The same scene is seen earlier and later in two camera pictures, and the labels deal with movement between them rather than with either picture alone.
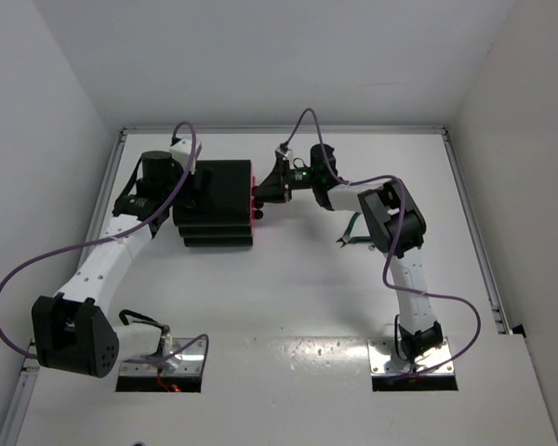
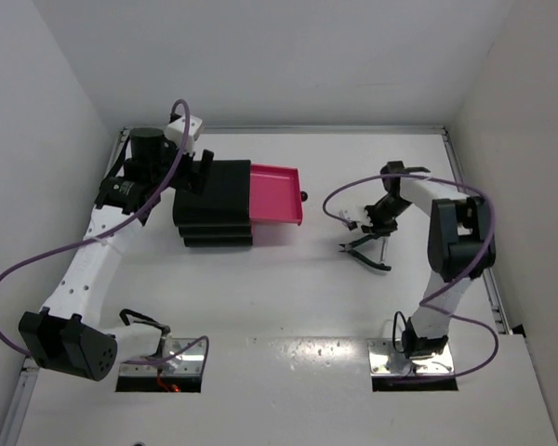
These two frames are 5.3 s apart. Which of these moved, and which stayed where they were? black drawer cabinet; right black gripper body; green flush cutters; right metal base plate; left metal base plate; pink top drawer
Moved: green flush cutters; pink top drawer; right black gripper body
Stayed: left metal base plate; black drawer cabinet; right metal base plate
